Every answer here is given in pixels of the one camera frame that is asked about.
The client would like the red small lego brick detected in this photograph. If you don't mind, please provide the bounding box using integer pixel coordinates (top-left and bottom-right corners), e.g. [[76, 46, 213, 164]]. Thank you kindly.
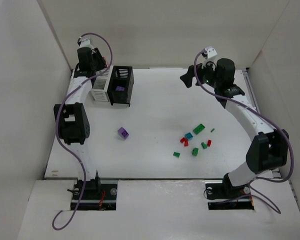
[[207, 139, 212, 147]]

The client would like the green stepped lego brick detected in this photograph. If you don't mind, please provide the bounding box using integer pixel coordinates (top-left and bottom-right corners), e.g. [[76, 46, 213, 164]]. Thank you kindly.
[[191, 147, 199, 157]]

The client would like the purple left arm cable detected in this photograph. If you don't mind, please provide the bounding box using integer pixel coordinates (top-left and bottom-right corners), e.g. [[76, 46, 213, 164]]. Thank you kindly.
[[51, 32, 114, 230]]

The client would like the teal square lego brick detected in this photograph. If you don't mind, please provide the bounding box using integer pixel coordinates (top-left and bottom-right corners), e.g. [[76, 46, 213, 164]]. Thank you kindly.
[[184, 132, 194, 141]]

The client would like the black slatted container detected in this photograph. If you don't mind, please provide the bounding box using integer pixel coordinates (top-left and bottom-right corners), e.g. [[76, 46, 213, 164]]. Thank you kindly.
[[107, 65, 134, 106]]

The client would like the purple round lego brick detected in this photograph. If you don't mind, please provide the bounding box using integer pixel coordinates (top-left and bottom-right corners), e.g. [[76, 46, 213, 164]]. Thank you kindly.
[[115, 86, 125, 92]]

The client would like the white slatted container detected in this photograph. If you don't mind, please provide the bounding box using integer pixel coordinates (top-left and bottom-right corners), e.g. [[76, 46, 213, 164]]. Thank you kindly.
[[90, 65, 113, 102]]

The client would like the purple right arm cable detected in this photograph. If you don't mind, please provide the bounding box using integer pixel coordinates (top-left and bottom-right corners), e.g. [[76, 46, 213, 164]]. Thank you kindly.
[[194, 48, 294, 215]]

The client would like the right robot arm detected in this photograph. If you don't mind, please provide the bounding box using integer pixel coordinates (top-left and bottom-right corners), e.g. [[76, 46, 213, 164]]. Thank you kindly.
[[180, 58, 289, 200]]

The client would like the green lego plate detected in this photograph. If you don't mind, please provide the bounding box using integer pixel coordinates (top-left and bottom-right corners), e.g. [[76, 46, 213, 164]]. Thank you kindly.
[[193, 123, 206, 135]]

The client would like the purple curved lego brick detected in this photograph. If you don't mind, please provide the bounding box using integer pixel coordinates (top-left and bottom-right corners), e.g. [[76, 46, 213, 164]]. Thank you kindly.
[[117, 127, 129, 140]]

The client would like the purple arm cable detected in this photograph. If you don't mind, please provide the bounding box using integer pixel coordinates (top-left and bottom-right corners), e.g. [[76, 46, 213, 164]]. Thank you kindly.
[[194, 48, 294, 215], [51, 32, 114, 230]]

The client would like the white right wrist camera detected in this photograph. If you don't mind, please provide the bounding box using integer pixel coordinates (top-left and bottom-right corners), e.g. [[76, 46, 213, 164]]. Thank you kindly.
[[202, 46, 218, 60]]

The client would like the green small lego left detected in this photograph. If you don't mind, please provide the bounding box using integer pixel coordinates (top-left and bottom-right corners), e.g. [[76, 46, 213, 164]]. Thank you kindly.
[[173, 152, 181, 158]]

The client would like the green slope lego piece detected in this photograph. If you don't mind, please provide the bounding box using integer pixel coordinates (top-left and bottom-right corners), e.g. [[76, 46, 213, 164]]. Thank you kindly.
[[201, 142, 208, 149]]

